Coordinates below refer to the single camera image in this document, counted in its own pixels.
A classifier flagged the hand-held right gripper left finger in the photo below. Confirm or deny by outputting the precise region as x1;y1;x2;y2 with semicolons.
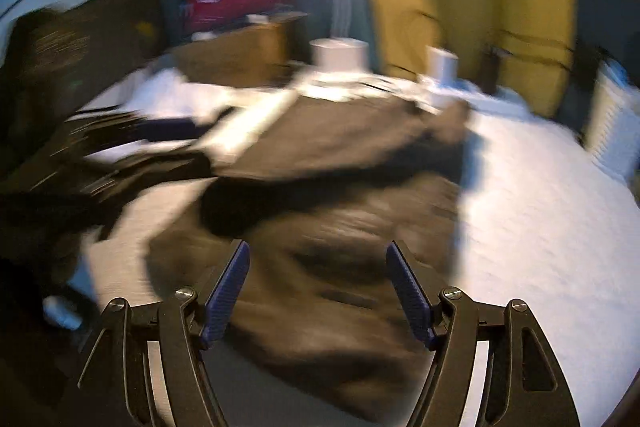
77;239;251;427

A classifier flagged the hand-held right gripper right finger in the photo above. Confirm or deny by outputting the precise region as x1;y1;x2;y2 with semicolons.
385;239;581;427

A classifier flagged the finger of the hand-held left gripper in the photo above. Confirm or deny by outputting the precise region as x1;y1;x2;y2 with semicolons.
65;109;198;145

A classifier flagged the brown t-shirt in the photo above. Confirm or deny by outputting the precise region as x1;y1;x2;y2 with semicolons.
80;97;473;423

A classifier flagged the brown cardboard box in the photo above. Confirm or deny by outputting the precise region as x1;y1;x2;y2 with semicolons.
170;14;308;88

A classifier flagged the white charger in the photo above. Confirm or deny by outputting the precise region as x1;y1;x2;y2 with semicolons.
427;47;458;85

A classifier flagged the black charger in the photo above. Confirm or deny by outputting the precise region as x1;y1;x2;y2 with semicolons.
482;47;501;82

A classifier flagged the white plastic basket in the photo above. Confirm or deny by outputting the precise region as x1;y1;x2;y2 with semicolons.
585;59;640;185

